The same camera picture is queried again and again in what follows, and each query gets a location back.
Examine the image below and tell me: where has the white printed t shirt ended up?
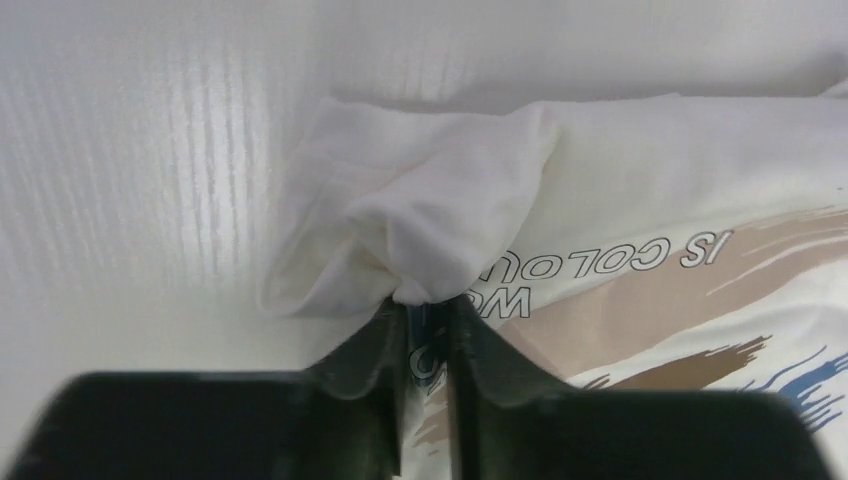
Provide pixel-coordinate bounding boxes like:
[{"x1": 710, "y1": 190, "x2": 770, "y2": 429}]
[{"x1": 258, "y1": 95, "x2": 847, "y2": 479}]

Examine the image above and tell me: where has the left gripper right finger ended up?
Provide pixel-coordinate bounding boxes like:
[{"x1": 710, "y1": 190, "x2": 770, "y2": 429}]
[{"x1": 439, "y1": 295, "x2": 830, "y2": 480}]

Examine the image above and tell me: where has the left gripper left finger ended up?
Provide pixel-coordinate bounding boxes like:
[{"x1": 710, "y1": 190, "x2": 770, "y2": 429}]
[{"x1": 7, "y1": 301, "x2": 407, "y2": 479}]

